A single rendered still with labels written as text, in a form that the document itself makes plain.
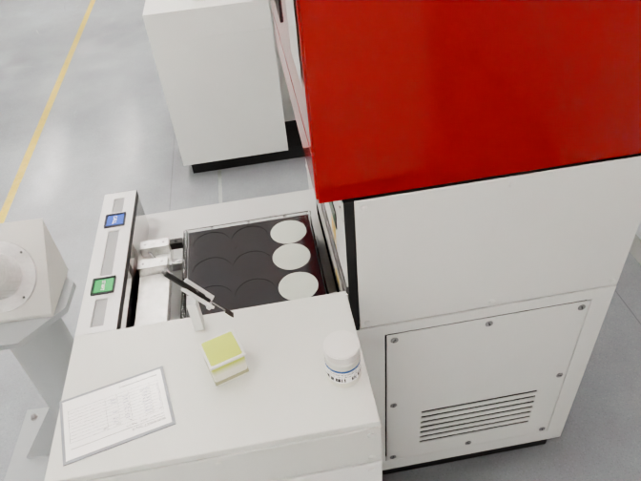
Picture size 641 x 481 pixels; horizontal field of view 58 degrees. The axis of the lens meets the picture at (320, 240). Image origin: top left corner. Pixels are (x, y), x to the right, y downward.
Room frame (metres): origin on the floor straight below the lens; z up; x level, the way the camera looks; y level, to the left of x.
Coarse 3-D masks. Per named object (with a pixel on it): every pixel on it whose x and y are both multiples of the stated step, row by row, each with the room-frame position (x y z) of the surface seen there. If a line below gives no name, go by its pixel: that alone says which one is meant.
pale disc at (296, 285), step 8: (296, 272) 1.07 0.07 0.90; (304, 272) 1.07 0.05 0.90; (288, 280) 1.05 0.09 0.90; (296, 280) 1.05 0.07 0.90; (304, 280) 1.04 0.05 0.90; (312, 280) 1.04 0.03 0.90; (280, 288) 1.02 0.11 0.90; (288, 288) 1.02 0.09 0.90; (296, 288) 1.02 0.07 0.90; (304, 288) 1.01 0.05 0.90; (312, 288) 1.01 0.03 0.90; (288, 296) 0.99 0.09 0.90; (296, 296) 0.99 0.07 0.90; (304, 296) 0.99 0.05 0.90
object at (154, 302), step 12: (144, 276) 1.14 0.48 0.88; (156, 276) 1.13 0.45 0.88; (144, 288) 1.09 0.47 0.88; (156, 288) 1.09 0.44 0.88; (168, 288) 1.08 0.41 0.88; (144, 300) 1.05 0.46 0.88; (156, 300) 1.04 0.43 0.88; (168, 300) 1.04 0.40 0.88; (144, 312) 1.01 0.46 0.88; (156, 312) 1.00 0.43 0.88; (168, 312) 1.00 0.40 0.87; (144, 324) 0.96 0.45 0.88
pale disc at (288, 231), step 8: (280, 224) 1.27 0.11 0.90; (288, 224) 1.27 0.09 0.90; (296, 224) 1.27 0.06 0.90; (272, 232) 1.24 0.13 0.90; (280, 232) 1.24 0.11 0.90; (288, 232) 1.24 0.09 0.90; (296, 232) 1.23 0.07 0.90; (304, 232) 1.23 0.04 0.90; (280, 240) 1.20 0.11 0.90; (288, 240) 1.20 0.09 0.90; (296, 240) 1.20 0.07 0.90
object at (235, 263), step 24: (192, 240) 1.24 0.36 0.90; (216, 240) 1.23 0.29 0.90; (240, 240) 1.22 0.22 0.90; (264, 240) 1.21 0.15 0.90; (312, 240) 1.19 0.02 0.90; (192, 264) 1.14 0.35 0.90; (216, 264) 1.13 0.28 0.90; (240, 264) 1.12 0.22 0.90; (264, 264) 1.12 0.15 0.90; (312, 264) 1.10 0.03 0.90; (216, 288) 1.04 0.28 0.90; (240, 288) 1.04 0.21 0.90; (264, 288) 1.03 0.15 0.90; (216, 312) 0.96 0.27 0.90
